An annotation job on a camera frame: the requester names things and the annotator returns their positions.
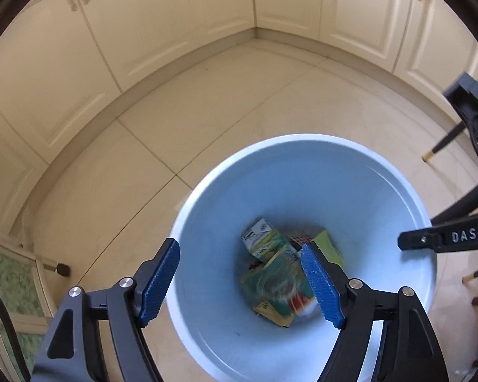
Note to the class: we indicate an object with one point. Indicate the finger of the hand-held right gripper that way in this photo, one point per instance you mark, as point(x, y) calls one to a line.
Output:
point(438, 238)

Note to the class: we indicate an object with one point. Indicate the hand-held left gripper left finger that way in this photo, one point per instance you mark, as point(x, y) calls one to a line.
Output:
point(159, 282)

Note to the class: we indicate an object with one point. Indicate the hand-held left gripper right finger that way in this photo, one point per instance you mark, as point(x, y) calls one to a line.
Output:
point(320, 286)

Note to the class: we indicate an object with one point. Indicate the yellow green packet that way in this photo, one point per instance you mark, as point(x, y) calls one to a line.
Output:
point(330, 246)

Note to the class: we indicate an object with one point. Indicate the green checked plastic wrapper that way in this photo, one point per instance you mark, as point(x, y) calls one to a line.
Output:
point(275, 278)

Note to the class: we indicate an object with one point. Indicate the red dotted sachet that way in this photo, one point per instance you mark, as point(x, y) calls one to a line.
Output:
point(299, 240)

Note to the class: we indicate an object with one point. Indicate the gold foil packet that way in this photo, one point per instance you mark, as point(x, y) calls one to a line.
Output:
point(275, 314)

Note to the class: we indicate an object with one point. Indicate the white green carton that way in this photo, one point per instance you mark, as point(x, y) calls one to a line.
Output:
point(259, 236)

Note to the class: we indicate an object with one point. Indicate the light blue trash bin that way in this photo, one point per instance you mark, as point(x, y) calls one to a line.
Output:
point(223, 215)

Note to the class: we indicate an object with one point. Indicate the black door stopper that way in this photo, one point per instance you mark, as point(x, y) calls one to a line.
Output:
point(59, 269)

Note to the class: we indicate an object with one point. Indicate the green patterned glass door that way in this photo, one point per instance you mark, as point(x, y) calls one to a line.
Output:
point(12, 282)

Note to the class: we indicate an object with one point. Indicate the cream kitchen base cabinets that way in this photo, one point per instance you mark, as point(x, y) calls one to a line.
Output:
point(143, 20)

